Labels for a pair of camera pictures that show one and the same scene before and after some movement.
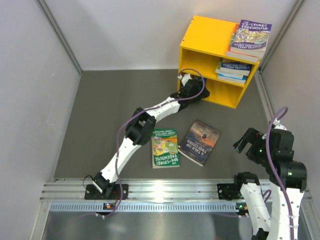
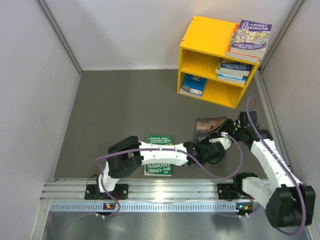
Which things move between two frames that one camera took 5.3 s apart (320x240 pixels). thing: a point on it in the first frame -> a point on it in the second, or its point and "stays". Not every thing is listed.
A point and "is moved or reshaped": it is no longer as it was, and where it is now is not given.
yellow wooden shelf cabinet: (204, 43) stays
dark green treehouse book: (165, 150) is moved or reshaped
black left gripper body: (196, 92) -> (204, 161)
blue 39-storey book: (236, 68) stays
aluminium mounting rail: (149, 195) stays
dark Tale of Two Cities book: (199, 142) is moved or reshaped
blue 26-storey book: (238, 79) stays
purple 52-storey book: (251, 38) stays
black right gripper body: (257, 151) -> (238, 131)
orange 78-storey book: (240, 56) stays
